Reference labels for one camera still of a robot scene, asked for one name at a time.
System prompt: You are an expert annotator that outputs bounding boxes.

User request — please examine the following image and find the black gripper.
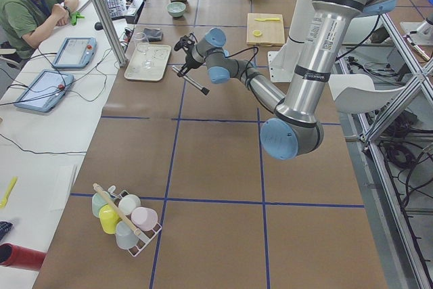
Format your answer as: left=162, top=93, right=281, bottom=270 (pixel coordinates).
left=177, top=50, right=205, bottom=76

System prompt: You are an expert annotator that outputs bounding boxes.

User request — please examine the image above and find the steel muddler black tip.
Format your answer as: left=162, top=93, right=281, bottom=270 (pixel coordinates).
left=171, top=66, right=210, bottom=96

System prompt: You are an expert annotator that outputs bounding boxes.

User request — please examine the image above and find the yellow lemon half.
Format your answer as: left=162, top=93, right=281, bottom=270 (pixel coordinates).
left=253, top=30, right=263, bottom=37

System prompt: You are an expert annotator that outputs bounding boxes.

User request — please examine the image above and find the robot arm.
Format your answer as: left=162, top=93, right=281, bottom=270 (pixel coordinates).
left=176, top=0, right=397, bottom=160

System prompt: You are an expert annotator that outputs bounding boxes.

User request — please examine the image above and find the white cup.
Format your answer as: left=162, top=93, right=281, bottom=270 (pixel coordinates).
left=118, top=194, right=141, bottom=216

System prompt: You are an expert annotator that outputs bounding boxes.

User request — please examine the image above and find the pink cup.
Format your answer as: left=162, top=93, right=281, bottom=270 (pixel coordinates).
left=131, top=206, right=158, bottom=231

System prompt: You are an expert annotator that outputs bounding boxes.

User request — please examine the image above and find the mint green cup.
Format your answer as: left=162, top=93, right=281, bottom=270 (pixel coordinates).
left=91, top=193, right=107, bottom=218

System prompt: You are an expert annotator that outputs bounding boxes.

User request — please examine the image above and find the yellow cup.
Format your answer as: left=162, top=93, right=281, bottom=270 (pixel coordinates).
left=98, top=204, right=121, bottom=234

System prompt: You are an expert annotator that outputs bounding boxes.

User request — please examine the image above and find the pale blue grey cup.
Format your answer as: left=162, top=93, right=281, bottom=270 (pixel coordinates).
left=115, top=221, right=139, bottom=250

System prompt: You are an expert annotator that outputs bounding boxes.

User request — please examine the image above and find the cream bear tray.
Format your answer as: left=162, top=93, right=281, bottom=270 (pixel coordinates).
left=124, top=45, right=171, bottom=82

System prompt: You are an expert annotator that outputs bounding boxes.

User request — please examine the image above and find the grey folded cloth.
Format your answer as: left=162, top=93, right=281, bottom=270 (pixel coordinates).
left=143, top=28, right=163, bottom=42

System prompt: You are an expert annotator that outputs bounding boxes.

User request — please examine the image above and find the clear wine glass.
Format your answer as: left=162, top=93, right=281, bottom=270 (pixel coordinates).
left=134, top=32, right=153, bottom=69

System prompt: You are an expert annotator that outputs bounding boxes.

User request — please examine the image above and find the green bowl of ice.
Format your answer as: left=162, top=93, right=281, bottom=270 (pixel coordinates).
left=166, top=1, right=187, bottom=18

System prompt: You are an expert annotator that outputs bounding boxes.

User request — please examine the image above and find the bamboo cutting board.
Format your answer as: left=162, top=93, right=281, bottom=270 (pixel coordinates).
left=246, top=13, right=286, bottom=46

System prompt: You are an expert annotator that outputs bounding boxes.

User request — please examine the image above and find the yellow plastic knife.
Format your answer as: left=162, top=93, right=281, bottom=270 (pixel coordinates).
left=254, top=17, right=281, bottom=22

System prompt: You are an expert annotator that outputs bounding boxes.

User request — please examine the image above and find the black keyboard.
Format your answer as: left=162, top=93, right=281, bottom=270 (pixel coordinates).
left=104, top=0, right=127, bottom=20

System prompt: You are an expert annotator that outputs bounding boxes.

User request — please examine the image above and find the black computer mouse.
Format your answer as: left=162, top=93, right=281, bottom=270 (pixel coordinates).
left=94, top=22, right=104, bottom=30

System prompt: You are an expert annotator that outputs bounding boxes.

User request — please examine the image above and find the blue teach pendant far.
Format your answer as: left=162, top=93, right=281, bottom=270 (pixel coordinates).
left=51, top=37, right=97, bottom=70

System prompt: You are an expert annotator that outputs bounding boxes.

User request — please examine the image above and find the blue teach pendant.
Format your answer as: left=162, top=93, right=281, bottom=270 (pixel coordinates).
left=51, top=37, right=97, bottom=70
left=14, top=69, right=75, bottom=113

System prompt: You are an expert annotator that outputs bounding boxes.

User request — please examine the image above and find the green plastic clamp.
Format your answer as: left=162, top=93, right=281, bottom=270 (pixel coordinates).
left=70, top=12, right=85, bottom=26

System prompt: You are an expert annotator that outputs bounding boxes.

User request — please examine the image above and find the blue teach pendant near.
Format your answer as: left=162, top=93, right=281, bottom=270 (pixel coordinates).
left=14, top=69, right=75, bottom=113

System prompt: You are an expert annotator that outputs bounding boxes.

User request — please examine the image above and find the person in green shirt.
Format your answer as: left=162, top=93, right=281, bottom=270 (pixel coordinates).
left=1, top=0, right=79, bottom=60

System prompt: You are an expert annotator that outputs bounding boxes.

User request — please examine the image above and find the yellow plastic utensil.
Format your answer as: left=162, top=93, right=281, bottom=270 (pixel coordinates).
left=0, top=176, right=18, bottom=209

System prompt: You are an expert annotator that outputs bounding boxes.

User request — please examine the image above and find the red cylinder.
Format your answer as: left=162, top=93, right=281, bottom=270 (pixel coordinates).
left=1, top=243, right=46, bottom=271

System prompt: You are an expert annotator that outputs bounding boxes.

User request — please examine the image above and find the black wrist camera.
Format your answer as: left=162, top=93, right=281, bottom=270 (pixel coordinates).
left=174, top=33, right=197, bottom=52

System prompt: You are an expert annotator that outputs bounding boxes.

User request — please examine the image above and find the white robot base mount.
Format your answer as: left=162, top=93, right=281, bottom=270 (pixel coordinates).
left=268, top=0, right=314, bottom=83

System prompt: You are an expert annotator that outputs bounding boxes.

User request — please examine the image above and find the aluminium frame post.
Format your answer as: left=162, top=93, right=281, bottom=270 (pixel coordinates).
left=92, top=0, right=127, bottom=67

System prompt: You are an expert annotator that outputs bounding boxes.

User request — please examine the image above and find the white wire cup rack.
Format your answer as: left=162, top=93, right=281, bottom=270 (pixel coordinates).
left=93, top=183, right=162, bottom=257

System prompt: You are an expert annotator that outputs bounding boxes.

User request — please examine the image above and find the black cable on table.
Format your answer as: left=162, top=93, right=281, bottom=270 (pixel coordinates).
left=0, top=133, right=87, bottom=156

